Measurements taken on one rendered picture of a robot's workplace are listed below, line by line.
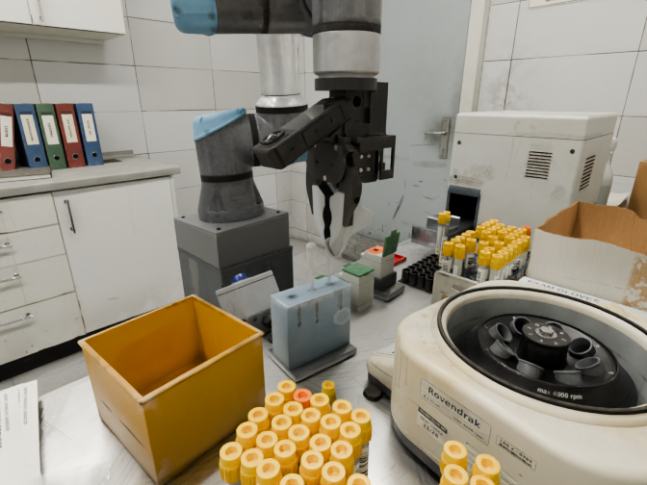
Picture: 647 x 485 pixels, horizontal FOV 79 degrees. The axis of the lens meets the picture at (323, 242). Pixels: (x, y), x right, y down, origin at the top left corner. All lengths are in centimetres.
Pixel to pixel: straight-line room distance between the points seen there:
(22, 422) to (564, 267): 70
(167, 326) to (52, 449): 16
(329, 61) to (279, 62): 43
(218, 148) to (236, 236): 19
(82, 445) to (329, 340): 29
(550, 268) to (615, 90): 165
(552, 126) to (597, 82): 134
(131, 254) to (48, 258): 36
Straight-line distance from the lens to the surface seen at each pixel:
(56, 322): 224
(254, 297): 58
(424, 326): 42
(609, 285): 67
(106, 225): 215
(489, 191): 100
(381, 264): 68
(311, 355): 53
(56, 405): 57
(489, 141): 99
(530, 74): 235
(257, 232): 86
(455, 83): 244
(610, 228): 89
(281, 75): 87
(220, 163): 86
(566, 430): 34
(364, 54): 45
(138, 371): 52
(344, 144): 44
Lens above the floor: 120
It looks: 20 degrees down
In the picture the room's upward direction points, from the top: straight up
